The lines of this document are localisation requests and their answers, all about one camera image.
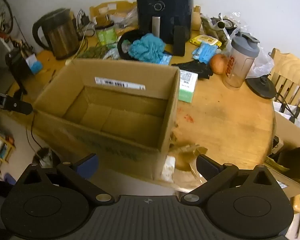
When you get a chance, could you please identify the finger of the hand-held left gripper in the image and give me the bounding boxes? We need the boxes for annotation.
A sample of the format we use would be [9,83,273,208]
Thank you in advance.
[0,89,33,115]

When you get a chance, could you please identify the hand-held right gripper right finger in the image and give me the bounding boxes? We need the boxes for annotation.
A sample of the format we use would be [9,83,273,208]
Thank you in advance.
[180,154,282,207]

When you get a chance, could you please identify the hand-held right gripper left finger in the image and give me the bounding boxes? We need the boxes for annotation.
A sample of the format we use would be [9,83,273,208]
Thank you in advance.
[16,153,115,207]

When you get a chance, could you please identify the black gloves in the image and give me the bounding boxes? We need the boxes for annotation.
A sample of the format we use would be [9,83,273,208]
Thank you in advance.
[172,60,214,80]

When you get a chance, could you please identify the blue mesh bath loofah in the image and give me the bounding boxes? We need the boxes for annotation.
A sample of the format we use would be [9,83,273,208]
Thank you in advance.
[128,33,167,63]

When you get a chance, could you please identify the crumpled clear wrapper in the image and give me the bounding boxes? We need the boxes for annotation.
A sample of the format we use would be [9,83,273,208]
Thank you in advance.
[172,142,208,180]

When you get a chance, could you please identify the wooden floor shelf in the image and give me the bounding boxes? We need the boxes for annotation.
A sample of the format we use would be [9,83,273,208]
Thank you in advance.
[0,126,17,164]

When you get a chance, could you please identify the black chair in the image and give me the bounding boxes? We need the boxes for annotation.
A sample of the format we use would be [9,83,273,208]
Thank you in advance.
[5,50,37,95]

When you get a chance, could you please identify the blue tissue box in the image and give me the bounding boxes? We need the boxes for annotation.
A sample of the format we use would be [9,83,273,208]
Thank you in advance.
[25,54,43,74]

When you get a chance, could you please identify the green and white carton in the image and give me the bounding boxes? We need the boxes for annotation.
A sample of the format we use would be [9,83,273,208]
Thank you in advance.
[178,69,199,103]

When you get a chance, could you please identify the steel electric kettle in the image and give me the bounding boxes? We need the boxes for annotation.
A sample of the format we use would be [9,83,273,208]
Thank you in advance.
[32,8,80,60]

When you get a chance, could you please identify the brown cardboard carton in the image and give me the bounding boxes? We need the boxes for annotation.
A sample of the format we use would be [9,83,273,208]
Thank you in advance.
[264,111,300,205]

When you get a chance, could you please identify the green bag of brown discs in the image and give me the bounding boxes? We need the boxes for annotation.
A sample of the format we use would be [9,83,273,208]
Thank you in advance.
[79,45,110,58]

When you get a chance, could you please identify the black kettle base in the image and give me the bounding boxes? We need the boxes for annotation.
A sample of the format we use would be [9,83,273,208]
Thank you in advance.
[245,76,277,100]

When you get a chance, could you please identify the white paper bag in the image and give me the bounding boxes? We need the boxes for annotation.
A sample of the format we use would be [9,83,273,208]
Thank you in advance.
[272,101,300,133]

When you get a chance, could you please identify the red yellow apple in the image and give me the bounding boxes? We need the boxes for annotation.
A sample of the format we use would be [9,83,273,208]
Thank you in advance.
[209,54,228,75]

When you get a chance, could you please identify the clear shaker bottle grey lid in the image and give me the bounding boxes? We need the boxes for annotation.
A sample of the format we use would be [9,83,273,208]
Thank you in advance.
[223,31,260,90]

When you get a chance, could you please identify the black power adapter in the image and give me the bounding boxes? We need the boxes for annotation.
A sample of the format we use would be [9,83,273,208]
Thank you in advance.
[77,10,90,25]

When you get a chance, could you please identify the green label jar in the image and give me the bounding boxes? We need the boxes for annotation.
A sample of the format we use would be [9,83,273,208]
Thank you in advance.
[96,26,118,47]

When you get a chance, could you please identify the blue packet stack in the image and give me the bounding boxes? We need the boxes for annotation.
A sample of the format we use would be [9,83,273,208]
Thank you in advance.
[192,42,218,63]

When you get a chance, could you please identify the yellow wet wipes pack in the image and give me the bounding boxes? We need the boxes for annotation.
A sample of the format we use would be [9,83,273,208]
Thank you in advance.
[189,34,223,47]

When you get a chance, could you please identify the wooden chair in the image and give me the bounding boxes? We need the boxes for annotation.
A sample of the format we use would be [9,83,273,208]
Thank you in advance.
[270,48,300,110]

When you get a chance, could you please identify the tan cardboard box white label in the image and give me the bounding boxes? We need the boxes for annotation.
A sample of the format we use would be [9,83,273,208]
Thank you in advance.
[89,1,138,28]

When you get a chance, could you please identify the black tape roll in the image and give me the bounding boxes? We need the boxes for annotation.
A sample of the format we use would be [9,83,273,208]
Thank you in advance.
[224,19,238,34]

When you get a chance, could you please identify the clear plastic bag of tools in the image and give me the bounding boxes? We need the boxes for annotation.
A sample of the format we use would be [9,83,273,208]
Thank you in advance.
[200,12,245,43]

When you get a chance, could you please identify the dark blue air fryer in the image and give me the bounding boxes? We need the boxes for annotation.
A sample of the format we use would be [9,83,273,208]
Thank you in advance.
[136,0,194,45]

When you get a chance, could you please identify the white cable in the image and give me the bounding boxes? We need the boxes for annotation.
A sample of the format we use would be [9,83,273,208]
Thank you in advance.
[66,21,95,64]

